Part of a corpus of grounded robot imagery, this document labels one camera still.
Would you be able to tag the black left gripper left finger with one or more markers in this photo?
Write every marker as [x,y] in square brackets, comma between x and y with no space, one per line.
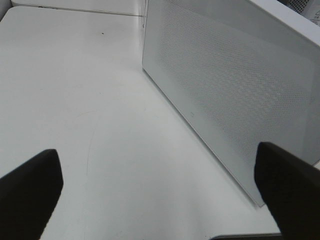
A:
[29,195]

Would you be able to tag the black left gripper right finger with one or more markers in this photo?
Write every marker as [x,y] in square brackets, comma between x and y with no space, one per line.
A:
[290,188]

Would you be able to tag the white microwave door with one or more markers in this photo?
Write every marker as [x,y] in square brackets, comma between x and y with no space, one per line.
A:
[240,72]

